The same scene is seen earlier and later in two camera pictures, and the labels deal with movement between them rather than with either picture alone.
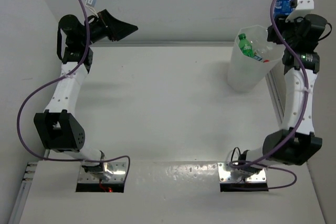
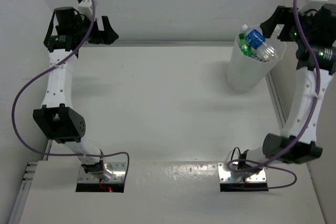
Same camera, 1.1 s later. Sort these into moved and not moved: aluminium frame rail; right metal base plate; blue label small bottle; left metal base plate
Moved: blue label small bottle
Not moved: right metal base plate; left metal base plate; aluminium frame rail
